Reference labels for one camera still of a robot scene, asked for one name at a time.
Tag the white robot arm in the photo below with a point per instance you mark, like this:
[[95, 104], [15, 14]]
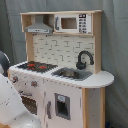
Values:
[[12, 111]]

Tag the wooden toy kitchen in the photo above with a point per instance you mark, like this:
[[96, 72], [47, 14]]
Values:
[[62, 49]]

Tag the grey toy sink basin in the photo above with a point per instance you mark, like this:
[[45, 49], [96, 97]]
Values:
[[72, 74]]

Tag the black toy faucet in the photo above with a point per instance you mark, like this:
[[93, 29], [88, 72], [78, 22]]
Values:
[[81, 63]]

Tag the black toy stovetop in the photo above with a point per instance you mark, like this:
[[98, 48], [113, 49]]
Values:
[[37, 66]]

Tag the right red oven knob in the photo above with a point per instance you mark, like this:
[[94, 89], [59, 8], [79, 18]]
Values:
[[34, 84]]

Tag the grey ice dispenser panel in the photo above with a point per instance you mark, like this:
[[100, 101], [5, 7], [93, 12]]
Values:
[[62, 106]]

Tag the white fridge door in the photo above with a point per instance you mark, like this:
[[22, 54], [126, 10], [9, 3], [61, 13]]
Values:
[[75, 95]]

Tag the toy microwave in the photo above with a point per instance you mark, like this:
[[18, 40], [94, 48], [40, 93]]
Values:
[[73, 23]]

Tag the grey range hood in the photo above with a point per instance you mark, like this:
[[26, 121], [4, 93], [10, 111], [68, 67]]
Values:
[[41, 24]]

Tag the toy oven door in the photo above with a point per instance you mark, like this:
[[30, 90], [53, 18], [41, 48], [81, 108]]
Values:
[[29, 102]]

